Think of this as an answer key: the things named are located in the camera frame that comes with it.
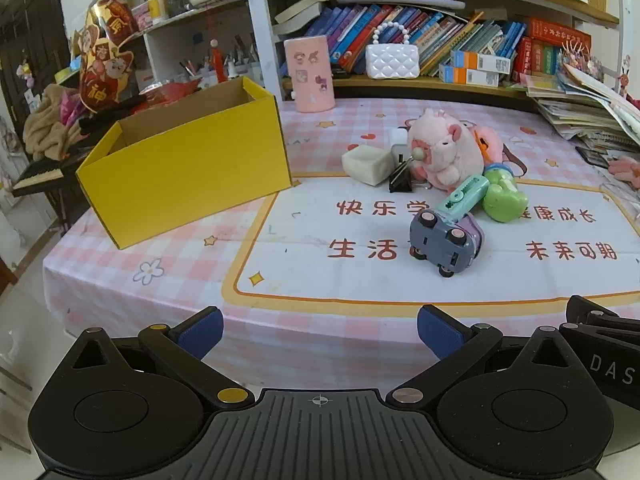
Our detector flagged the white quilted pearl-handle purse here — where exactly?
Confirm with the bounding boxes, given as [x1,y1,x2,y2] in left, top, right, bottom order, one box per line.
[366,22,420,80]

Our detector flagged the green frog toy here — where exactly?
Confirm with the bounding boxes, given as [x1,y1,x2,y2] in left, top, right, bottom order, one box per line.
[482,162,529,223]

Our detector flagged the grey toy car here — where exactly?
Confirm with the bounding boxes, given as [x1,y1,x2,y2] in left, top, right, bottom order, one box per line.
[409,208,473,278]

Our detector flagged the dark door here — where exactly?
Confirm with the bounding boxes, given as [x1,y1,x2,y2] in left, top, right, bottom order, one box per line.
[0,0,68,106]

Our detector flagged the black binder clip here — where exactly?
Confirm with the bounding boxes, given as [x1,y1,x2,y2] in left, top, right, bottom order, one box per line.
[389,157,417,193]

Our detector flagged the small pink orange backpack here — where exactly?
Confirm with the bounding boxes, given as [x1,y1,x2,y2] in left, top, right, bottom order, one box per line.
[467,125,527,177]

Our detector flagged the group of pen holders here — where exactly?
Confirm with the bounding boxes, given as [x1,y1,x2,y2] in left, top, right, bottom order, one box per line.
[180,35,262,87]

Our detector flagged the orange blue carton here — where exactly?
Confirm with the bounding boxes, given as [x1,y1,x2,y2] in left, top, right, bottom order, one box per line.
[452,50,513,74]
[440,65,501,87]

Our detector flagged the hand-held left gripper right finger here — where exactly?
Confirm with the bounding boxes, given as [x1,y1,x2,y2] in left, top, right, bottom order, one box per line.
[386,304,583,411]

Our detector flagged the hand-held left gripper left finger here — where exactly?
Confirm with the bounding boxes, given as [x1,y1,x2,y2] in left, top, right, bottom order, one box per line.
[72,306,257,411]

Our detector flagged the white rolled paper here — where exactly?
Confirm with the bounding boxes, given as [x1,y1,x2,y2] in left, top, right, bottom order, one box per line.
[336,0,468,12]

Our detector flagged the stack of magazines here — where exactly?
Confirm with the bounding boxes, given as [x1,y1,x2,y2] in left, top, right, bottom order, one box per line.
[525,55,640,147]

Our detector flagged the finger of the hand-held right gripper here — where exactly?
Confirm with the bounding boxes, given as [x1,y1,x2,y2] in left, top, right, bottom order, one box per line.
[566,295,640,345]

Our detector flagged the beige cloth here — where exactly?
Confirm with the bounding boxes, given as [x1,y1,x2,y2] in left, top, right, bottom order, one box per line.
[22,84,83,161]

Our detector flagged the pink plush slipper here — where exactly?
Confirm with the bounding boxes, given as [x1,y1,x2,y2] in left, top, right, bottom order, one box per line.
[607,156,640,187]

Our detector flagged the yellow cardboard box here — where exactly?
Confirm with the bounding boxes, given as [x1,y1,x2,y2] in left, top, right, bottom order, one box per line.
[75,76,294,251]

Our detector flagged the pink stickered cylinder holder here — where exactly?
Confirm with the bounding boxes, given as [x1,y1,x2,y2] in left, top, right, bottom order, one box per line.
[284,35,336,112]

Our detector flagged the red thick book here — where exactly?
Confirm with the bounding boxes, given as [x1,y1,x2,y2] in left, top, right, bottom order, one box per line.
[529,17,592,56]

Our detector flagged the white foam block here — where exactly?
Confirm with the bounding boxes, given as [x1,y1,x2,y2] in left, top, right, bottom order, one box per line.
[341,144,396,187]

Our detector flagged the row of colourful books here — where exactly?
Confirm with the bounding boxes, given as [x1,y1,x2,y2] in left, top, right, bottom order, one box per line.
[320,4,531,78]

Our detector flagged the teal correction tape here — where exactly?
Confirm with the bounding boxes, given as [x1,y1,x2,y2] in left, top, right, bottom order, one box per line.
[432,175,490,222]

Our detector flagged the lying thick books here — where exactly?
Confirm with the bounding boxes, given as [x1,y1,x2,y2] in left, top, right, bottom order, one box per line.
[274,0,331,37]

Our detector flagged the white shelf unit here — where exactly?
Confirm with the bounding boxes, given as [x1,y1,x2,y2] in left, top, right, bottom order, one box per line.
[135,0,286,103]

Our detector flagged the black electronic keyboard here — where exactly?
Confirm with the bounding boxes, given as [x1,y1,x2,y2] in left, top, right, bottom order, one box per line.
[12,150,98,198]

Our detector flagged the pink plush toy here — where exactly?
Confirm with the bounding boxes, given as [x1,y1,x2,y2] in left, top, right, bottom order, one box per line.
[406,108,485,192]

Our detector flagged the red gold paper decoration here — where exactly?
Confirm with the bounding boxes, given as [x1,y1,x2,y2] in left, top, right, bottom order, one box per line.
[70,0,142,113]

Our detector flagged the red gold paper fan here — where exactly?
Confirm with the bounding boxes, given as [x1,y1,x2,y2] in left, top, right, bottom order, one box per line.
[134,80,202,107]

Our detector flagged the white charger plug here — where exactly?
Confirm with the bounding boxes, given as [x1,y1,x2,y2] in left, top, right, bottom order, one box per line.
[387,129,412,167]

